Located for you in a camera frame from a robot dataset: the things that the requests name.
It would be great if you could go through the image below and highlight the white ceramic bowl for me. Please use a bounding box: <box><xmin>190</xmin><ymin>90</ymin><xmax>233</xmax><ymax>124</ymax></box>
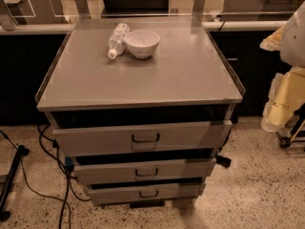
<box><xmin>125</xmin><ymin>30</ymin><xmax>160</xmax><ymax>59</ymax></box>

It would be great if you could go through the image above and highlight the black stand leg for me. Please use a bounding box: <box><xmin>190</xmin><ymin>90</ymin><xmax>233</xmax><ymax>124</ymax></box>
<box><xmin>0</xmin><ymin>145</ymin><xmax>30</xmax><ymax>222</ymax></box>

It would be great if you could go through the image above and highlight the grey drawer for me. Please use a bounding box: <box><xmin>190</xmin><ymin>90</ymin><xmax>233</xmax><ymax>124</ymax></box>
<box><xmin>88</xmin><ymin>181</ymin><xmax>206</xmax><ymax>206</ymax></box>
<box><xmin>53</xmin><ymin>120</ymin><xmax>232</xmax><ymax>156</ymax></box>
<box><xmin>74</xmin><ymin>158</ymin><xmax>215</xmax><ymax>185</ymax></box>

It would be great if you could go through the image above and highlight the black wheeled cart base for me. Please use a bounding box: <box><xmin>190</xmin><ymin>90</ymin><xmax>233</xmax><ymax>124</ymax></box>
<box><xmin>276</xmin><ymin>103</ymin><xmax>305</xmax><ymax>149</ymax></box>

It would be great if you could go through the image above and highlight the black plug adapter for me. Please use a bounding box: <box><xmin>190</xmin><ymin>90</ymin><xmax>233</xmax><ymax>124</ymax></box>
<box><xmin>215</xmin><ymin>156</ymin><xmax>232</xmax><ymax>168</ymax></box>

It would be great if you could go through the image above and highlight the clear plastic water bottle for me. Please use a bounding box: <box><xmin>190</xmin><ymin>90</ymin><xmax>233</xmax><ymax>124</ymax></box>
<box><xmin>108</xmin><ymin>23</ymin><xmax>130</xmax><ymax>60</ymax></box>

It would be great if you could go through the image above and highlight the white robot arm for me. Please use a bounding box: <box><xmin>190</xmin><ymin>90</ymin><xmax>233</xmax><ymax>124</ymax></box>
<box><xmin>259</xmin><ymin>2</ymin><xmax>305</xmax><ymax>133</ymax></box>

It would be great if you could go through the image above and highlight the grey drawer cabinet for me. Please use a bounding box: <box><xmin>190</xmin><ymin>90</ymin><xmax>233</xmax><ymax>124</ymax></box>
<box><xmin>34</xmin><ymin>16</ymin><xmax>247</xmax><ymax>209</ymax></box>

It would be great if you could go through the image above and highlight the grey bottom drawer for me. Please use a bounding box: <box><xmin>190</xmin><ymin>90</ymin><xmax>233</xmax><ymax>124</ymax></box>
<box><xmin>88</xmin><ymin>181</ymin><xmax>206</xmax><ymax>206</ymax></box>

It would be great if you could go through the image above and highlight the black floor cable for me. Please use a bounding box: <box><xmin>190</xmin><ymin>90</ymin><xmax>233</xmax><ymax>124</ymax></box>
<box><xmin>0</xmin><ymin>123</ymin><xmax>92</xmax><ymax>229</ymax></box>

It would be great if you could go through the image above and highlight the grey middle drawer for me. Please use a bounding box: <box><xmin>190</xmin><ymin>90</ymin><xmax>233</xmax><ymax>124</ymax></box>
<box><xmin>74</xmin><ymin>158</ymin><xmax>215</xmax><ymax>185</ymax></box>

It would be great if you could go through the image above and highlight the grey top drawer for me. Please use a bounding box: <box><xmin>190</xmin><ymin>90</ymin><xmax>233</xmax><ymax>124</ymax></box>
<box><xmin>53</xmin><ymin>120</ymin><xmax>232</xmax><ymax>156</ymax></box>

